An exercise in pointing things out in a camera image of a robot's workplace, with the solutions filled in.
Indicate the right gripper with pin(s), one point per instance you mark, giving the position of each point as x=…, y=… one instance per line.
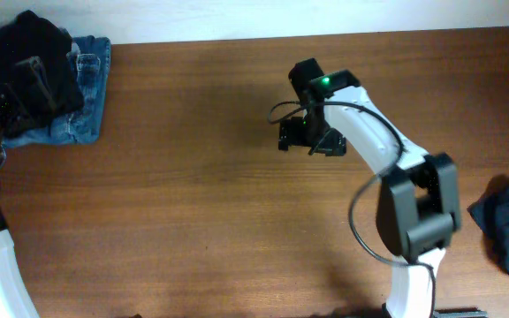
x=292, y=132

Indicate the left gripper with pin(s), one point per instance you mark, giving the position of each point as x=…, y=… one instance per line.
x=12, y=93

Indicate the black t-shirt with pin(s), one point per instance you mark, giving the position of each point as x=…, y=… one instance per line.
x=30, y=35

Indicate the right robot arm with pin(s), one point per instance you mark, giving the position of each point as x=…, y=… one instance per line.
x=418, y=209

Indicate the folded blue denim jeans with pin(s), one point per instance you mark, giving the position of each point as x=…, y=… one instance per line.
x=89, y=61

